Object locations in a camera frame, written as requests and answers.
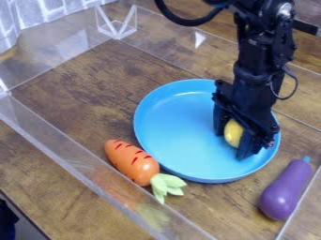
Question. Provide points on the clear acrylic enclosure wall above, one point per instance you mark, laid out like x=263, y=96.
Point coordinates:
x=73, y=80

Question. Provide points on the purple toy eggplant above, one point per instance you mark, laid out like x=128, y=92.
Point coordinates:
x=279, y=196

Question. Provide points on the dark object at table edge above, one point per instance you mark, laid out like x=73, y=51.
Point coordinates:
x=8, y=220

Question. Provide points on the orange toy carrot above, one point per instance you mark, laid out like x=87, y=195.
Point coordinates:
x=139, y=166

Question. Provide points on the yellow toy lemon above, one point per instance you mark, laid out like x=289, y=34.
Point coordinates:
x=233, y=133

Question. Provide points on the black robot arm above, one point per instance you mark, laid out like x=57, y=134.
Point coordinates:
x=265, y=50

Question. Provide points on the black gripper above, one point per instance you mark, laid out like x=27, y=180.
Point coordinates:
x=245, y=101

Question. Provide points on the blue round plastic tray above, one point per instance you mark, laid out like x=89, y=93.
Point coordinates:
x=172, y=127

